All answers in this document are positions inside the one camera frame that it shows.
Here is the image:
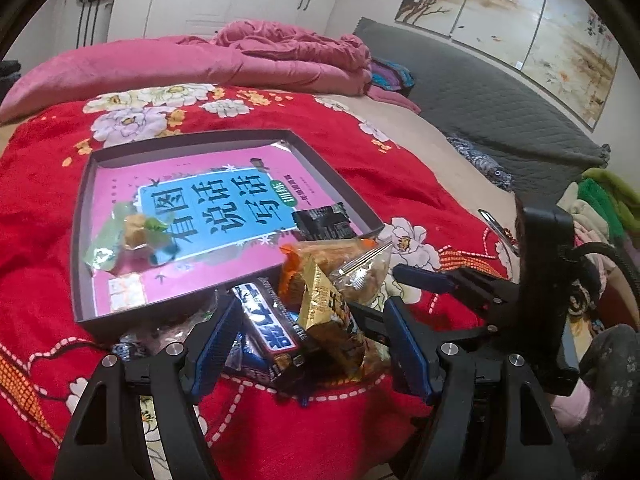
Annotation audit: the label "red floral blanket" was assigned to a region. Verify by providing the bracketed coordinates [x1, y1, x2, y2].
[0, 83, 516, 480]

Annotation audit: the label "clear bag brown pastry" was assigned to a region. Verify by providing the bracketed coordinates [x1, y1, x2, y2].
[329, 240, 393, 304]

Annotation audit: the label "grey padded headboard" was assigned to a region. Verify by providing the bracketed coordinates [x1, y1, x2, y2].
[355, 18, 610, 200]

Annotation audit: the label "blue purple folded clothes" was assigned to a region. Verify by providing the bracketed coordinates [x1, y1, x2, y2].
[371, 58, 416, 96]

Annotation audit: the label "pink and blue book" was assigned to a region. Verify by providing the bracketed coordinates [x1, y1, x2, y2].
[90, 145, 367, 317]

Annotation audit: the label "green candy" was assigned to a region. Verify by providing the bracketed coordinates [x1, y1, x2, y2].
[84, 202, 179, 273]

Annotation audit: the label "gold snack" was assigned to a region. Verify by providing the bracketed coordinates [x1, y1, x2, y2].
[298, 257, 388, 382]

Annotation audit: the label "green clothes pile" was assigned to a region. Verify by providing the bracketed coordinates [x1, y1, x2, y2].
[558, 168, 639, 249]

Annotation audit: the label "black snack packet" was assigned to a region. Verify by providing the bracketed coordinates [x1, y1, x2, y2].
[292, 203, 357, 242]

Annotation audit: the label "orange cracker packet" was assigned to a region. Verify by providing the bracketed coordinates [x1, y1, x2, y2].
[278, 238, 378, 308]

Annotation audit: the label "pink folded quilt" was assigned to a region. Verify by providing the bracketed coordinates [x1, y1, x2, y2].
[1, 20, 420, 122]

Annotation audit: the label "blue oreo packet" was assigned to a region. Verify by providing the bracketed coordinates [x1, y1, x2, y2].
[224, 333, 310, 408]

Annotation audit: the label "dark shallow box tray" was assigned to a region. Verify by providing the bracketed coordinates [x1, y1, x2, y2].
[70, 128, 385, 337]

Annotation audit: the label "blossom wall painting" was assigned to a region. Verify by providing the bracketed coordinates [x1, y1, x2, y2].
[395, 0, 620, 128]

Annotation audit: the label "brown chocolate bar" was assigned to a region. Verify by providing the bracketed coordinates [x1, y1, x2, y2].
[231, 278, 306, 386]

